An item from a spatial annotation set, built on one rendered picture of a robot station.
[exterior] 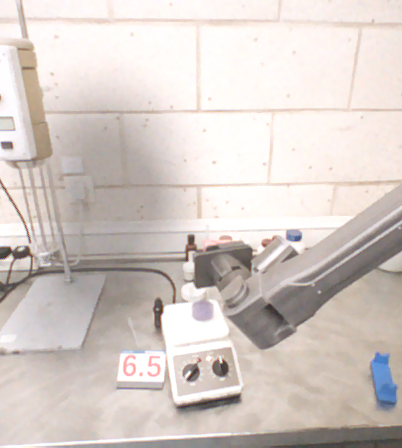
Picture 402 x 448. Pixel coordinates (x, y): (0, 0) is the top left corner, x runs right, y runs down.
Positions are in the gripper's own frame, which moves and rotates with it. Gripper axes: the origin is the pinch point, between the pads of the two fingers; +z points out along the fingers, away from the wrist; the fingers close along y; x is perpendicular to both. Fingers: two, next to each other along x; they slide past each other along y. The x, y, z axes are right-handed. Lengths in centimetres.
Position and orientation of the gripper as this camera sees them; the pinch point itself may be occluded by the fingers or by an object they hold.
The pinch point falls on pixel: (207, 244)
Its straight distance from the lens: 67.7
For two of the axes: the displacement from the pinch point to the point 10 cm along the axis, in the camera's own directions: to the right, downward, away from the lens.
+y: -9.5, 1.3, -2.8
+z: -3.1, -3.8, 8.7
